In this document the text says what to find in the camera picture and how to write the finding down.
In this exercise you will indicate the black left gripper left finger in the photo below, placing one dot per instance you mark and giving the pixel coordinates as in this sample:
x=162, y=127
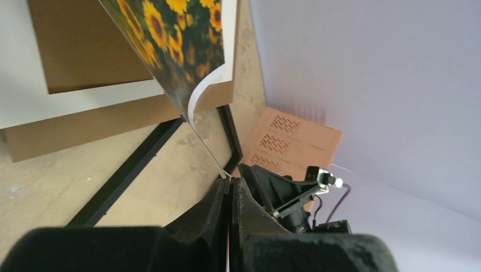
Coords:
x=195, y=241

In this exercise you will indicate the white mat board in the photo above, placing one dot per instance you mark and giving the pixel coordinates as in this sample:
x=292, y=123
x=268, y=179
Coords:
x=64, y=57

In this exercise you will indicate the orange plastic organizer basket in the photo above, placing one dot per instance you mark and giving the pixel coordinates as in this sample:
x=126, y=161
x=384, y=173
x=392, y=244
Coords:
x=286, y=144

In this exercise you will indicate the sunflower photo print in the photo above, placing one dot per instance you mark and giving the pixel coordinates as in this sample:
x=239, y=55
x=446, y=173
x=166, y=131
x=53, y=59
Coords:
x=180, y=42

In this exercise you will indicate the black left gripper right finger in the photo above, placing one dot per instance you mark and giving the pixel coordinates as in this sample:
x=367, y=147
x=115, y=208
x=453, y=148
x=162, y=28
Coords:
x=259, y=243

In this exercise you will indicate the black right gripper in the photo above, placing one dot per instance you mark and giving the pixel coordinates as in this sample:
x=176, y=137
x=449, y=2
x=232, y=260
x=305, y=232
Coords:
x=295, y=204

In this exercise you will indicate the brown frame backing board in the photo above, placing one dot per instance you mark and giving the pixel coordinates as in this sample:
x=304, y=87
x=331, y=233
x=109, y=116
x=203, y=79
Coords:
x=69, y=77

